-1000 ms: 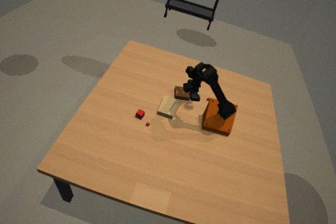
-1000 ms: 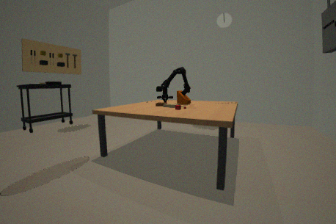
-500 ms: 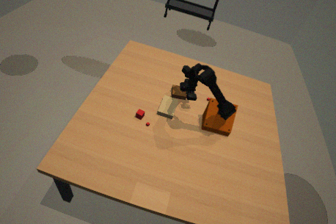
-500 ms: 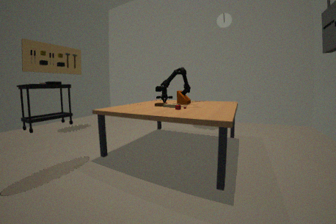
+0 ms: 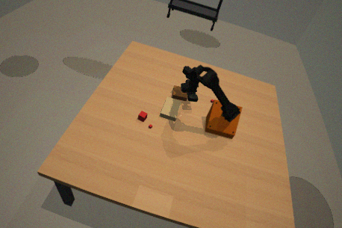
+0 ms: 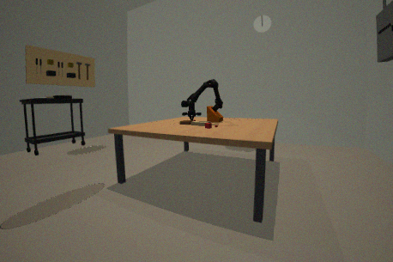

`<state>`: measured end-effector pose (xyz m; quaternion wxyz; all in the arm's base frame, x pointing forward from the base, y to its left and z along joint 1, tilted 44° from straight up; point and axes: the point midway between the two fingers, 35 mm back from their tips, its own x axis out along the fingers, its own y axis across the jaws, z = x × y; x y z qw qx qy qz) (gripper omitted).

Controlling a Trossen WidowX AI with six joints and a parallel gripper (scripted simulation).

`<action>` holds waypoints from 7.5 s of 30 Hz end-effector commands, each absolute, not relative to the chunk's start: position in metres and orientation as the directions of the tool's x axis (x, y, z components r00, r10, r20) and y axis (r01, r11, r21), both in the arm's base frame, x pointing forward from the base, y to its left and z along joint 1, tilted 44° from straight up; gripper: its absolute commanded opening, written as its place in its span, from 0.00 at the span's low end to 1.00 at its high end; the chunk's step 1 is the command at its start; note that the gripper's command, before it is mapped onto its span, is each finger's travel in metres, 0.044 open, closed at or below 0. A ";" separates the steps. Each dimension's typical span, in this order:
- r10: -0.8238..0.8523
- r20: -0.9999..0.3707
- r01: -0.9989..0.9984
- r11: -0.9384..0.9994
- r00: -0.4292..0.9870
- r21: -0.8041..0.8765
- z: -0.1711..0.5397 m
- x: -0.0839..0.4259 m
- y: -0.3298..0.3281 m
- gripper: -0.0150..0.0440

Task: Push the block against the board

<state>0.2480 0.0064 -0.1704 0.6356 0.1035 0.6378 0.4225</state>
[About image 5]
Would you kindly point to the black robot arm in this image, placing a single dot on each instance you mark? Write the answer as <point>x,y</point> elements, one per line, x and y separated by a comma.
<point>212,81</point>

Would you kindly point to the red cube block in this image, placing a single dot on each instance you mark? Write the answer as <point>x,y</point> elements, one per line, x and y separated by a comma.
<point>142,116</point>

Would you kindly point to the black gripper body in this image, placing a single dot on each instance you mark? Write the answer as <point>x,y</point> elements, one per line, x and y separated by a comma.
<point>192,95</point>

